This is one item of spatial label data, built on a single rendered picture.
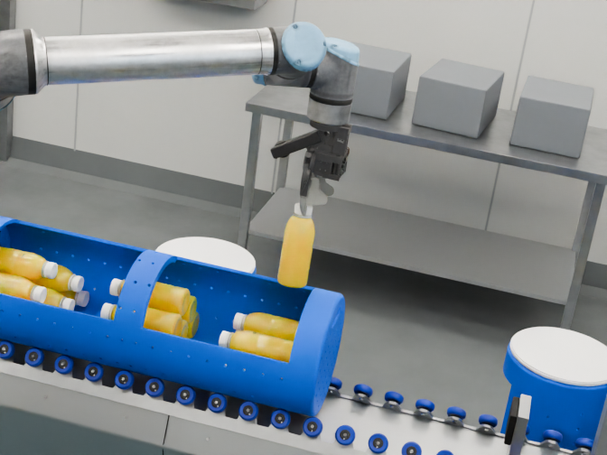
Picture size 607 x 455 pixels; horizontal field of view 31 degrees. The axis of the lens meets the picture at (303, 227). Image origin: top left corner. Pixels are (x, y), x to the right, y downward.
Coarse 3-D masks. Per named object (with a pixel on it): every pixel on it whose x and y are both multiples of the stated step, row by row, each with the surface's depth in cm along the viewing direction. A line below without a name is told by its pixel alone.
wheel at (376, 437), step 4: (372, 436) 245; (376, 436) 245; (380, 436) 244; (384, 436) 244; (372, 440) 244; (376, 440) 244; (380, 440) 244; (384, 440) 244; (372, 444) 244; (376, 444) 244; (380, 444) 244; (384, 444) 244; (372, 448) 244; (376, 448) 244; (380, 448) 244; (384, 448) 244; (376, 452) 244; (380, 452) 244
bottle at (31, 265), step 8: (0, 248) 263; (8, 248) 263; (0, 256) 261; (8, 256) 261; (16, 256) 261; (24, 256) 261; (32, 256) 261; (40, 256) 262; (0, 264) 261; (8, 264) 261; (16, 264) 260; (24, 264) 260; (32, 264) 260; (40, 264) 261; (8, 272) 262; (16, 272) 261; (24, 272) 260; (32, 272) 260; (40, 272) 261; (32, 280) 263
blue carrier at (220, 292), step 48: (0, 240) 272; (48, 240) 273; (96, 240) 264; (96, 288) 276; (144, 288) 247; (192, 288) 270; (240, 288) 266; (288, 288) 259; (0, 336) 259; (48, 336) 252; (96, 336) 248; (144, 336) 245; (336, 336) 255; (192, 384) 250; (240, 384) 244; (288, 384) 240
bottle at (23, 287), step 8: (0, 272) 260; (0, 280) 258; (8, 280) 258; (16, 280) 258; (24, 280) 258; (0, 288) 257; (8, 288) 257; (16, 288) 257; (24, 288) 257; (32, 288) 258; (16, 296) 257; (24, 296) 257; (32, 296) 258
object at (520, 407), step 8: (512, 400) 247; (520, 400) 246; (528, 400) 247; (512, 408) 244; (520, 408) 243; (528, 408) 243; (512, 416) 241; (520, 416) 240; (528, 416) 240; (512, 424) 242; (520, 424) 240; (512, 432) 242; (520, 432) 241; (504, 440) 244; (512, 440) 242; (520, 440) 242; (512, 448) 243; (520, 448) 243
